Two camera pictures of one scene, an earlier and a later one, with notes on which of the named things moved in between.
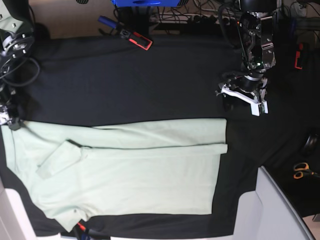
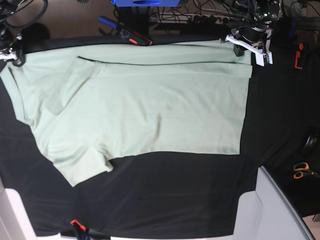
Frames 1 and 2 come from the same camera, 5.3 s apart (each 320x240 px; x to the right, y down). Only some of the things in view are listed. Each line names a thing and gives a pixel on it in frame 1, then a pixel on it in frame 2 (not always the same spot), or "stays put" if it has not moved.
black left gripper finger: (17, 124) to (21, 58)
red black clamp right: (298, 57) stays put
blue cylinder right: (293, 27) stays put
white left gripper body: (4, 117) to (9, 55)
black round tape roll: (310, 144) stays put
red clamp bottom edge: (81, 226) stays put
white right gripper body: (253, 100) to (259, 55)
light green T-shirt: (70, 171) to (90, 104)
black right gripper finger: (229, 102) to (239, 50)
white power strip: (218, 19) stays put
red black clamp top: (142, 41) stays put
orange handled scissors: (302, 169) stays put
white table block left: (15, 223) stays put
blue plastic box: (145, 3) stays put
